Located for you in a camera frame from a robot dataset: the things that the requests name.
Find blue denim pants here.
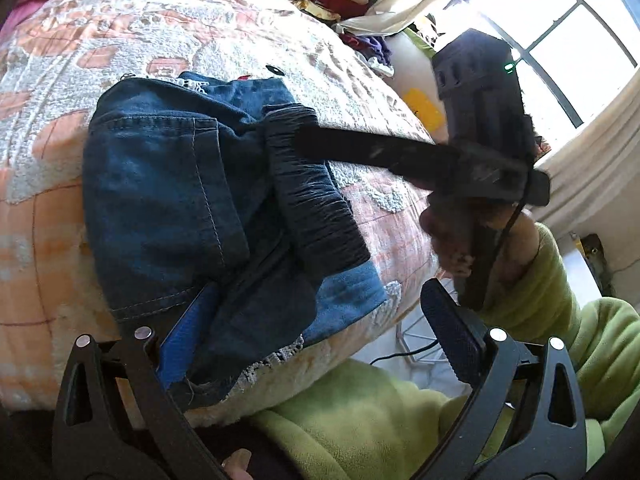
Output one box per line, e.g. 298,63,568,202
82,72,387,409

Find green fleece sleeve forearm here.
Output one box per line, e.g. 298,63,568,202
250,219,639,479

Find person's right hand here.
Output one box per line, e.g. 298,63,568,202
418,199,540,281

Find yellow flat object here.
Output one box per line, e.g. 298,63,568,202
402,88,446,131

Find cream curtain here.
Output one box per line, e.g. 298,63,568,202
347,0,639,236

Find purple clothes pile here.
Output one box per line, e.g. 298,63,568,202
340,32,395,78

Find orange white chenille bedspread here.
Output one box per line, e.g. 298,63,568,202
1,0,427,411

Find window frame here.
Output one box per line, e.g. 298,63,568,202
449,0,639,133

